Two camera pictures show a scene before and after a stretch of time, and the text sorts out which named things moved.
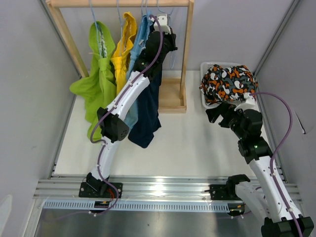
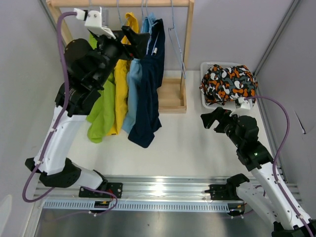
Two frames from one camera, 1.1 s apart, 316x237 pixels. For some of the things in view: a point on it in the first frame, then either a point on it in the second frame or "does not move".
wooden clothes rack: x=173 y=97 does not move
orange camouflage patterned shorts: x=227 y=83 does not move
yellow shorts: x=119 y=60 does not move
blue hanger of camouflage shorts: x=172 y=65 -> x=184 y=73
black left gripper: x=172 y=37 -> x=137 y=50
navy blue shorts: x=148 y=118 does not move
